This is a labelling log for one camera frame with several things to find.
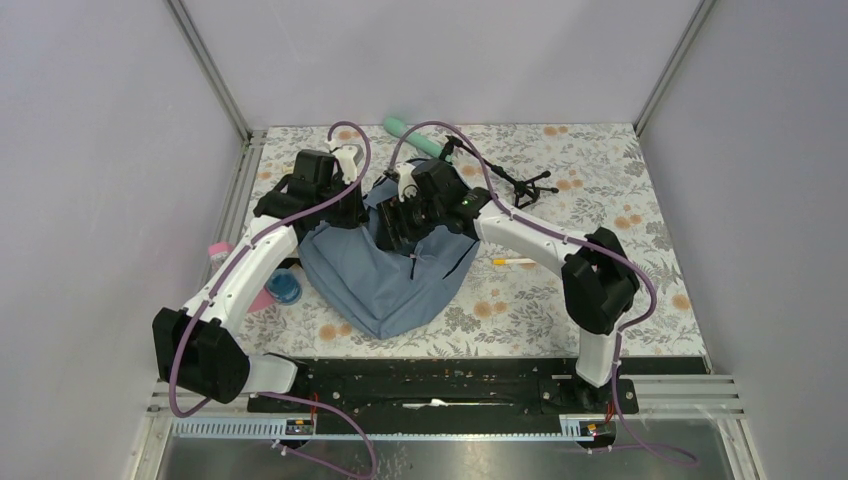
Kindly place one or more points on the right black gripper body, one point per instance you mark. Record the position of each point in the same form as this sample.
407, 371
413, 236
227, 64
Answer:
416, 214

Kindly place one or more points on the blue grey backpack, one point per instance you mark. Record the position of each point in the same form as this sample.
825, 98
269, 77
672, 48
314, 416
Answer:
385, 293

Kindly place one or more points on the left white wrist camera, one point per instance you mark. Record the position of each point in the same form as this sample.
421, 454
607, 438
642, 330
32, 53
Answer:
349, 158

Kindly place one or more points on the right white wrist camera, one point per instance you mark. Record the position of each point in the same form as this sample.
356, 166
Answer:
402, 174

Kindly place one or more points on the mint green tube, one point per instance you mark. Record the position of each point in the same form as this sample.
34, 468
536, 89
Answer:
409, 135

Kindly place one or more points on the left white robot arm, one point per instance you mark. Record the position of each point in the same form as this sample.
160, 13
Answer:
195, 345

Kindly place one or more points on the pink metronome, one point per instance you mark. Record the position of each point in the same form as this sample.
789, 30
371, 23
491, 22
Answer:
218, 253

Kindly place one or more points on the floral table mat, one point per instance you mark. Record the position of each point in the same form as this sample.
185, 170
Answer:
517, 310

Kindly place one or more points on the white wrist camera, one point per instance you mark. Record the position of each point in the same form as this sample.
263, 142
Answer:
349, 158
402, 174

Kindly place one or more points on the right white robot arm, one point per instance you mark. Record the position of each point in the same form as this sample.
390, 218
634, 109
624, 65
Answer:
598, 283

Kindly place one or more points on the white orange pen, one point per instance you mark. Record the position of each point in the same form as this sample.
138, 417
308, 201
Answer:
513, 261

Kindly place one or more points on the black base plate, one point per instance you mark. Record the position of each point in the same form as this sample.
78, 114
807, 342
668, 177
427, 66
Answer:
471, 395

